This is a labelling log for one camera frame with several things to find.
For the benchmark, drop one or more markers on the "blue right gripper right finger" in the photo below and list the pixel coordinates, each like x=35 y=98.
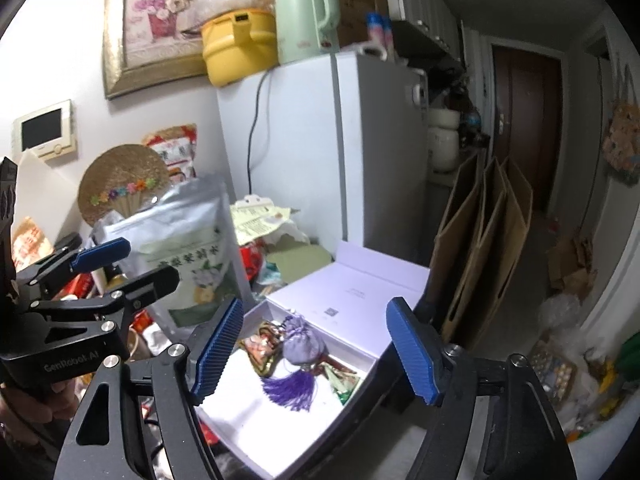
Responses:
x=419 y=349

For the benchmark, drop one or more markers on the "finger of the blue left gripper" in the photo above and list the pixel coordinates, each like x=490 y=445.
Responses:
x=151 y=286
x=95 y=258

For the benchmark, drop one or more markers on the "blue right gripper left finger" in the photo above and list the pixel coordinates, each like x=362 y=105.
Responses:
x=210 y=346

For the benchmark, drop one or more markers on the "cereal snack bag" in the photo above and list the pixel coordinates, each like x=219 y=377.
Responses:
x=264 y=348

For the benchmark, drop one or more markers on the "green snack packet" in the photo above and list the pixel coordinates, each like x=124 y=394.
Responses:
x=343 y=381

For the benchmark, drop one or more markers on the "purple sachet with tassel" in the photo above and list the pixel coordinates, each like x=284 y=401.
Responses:
x=303 y=348

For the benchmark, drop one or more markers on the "person's left hand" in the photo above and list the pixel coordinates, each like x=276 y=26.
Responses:
x=20 y=413

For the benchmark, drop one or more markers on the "silver tea pouch bag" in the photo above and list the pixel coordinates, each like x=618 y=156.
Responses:
x=190 y=228

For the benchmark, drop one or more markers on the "round woven straw mat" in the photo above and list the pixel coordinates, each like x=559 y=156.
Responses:
x=122 y=179

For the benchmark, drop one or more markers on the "white open gift box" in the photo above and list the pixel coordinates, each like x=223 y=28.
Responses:
x=345 y=303

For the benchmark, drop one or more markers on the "orange red snack bag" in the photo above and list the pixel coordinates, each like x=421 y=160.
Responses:
x=29 y=244

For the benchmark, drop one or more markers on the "brown cardboard sheets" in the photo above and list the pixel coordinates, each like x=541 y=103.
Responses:
x=478 y=245

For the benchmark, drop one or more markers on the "white rice cooker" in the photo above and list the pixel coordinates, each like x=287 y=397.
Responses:
x=444 y=138

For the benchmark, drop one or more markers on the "green bag on floor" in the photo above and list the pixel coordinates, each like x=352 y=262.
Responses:
x=628 y=360

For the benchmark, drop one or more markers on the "gold framed flower picture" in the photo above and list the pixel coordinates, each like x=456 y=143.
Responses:
x=148 y=42

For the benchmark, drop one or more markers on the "white refrigerator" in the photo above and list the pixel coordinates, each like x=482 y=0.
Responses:
x=341 y=139

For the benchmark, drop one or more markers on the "yellow pot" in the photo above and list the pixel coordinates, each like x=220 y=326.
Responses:
x=239 y=44

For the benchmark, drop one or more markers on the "dark wooden door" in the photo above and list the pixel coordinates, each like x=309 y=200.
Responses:
x=528 y=116

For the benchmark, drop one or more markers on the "hanging patterned tote bag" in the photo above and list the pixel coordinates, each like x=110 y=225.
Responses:
x=620 y=146

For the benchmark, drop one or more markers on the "green electric kettle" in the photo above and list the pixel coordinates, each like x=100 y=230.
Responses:
x=306 y=28

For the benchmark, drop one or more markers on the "wall intercom panel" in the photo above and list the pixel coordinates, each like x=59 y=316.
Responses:
x=47 y=133

